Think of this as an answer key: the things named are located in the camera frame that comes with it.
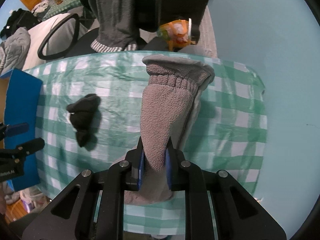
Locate black sock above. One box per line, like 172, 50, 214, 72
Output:
66, 94, 101, 147

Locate grey fleece mitten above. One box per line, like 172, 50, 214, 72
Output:
124, 55, 215, 205

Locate blue cardboard box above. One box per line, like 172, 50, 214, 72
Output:
1, 69, 44, 191

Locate green checkered tablecloth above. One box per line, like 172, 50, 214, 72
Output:
23, 51, 268, 236

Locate grey quilted blanket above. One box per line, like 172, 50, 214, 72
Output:
1, 27, 31, 75

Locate bed with white sheet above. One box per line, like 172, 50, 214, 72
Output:
22, 12, 76, 70

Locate black office chair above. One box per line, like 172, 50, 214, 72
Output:
37, 0, 216, 61

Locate black clothes pile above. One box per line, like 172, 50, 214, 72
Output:
1, 9, 41, 39

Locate orange toy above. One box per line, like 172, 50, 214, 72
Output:
157, 18, 196, 51

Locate far green checkered table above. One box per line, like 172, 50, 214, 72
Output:
41, 0, 82, 21

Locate black jacket on chair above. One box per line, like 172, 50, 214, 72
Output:
135, 0, 209, 42

